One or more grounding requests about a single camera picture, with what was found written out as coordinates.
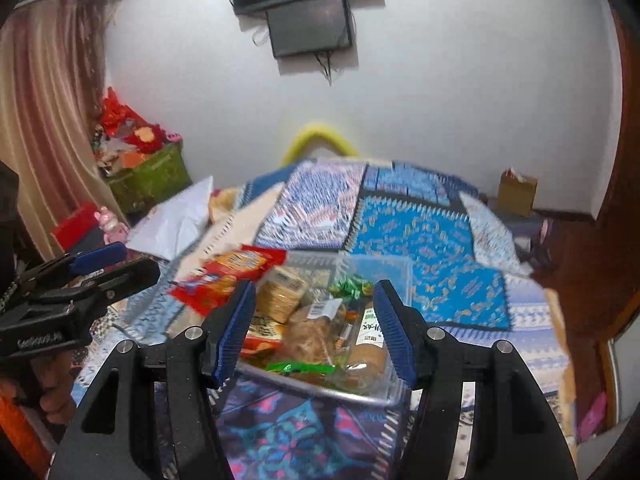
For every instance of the pink cloth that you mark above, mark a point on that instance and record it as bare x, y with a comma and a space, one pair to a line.
595, 410

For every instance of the clear plastic container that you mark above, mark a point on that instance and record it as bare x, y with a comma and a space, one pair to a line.
320, 262

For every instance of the purple cloth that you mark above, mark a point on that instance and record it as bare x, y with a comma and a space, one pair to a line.
535, 235

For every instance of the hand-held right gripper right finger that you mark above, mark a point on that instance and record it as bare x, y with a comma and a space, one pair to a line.
395, 335

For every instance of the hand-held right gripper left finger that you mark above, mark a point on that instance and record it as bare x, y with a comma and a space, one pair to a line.
232, 330

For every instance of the person's left hand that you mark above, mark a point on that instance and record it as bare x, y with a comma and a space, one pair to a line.
57, 385

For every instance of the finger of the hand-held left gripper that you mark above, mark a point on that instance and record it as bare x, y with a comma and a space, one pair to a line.
100, 256
130, 275

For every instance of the cardboard box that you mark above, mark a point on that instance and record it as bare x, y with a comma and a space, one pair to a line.
517, 197

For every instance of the striped brown curtain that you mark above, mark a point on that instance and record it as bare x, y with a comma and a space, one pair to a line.
45, 110

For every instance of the blue printed blanket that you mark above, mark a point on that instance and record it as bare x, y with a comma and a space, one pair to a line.
425, 240

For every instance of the green candy packet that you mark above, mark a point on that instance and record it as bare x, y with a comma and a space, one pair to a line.
350, 287

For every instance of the orange red snack packet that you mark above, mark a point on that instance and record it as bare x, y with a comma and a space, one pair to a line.
260, 335

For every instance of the green strip packet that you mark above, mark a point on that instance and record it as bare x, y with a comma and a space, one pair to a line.
300, 367

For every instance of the red box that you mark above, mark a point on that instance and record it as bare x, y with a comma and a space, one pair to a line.
75, 225

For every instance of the brown roll with green label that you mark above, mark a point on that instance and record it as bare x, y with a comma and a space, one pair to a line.
367, 355

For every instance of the wooden door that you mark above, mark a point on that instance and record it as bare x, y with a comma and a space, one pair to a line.
615, 210

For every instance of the bread in clear packet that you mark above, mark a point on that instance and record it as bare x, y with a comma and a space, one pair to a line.
310, 337

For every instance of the white pillow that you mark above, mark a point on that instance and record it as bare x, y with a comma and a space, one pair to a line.
170, 220

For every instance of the green storage crate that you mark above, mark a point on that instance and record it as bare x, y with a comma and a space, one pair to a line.
150, 175

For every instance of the pink plush toy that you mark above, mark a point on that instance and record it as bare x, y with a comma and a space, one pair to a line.
112, 225

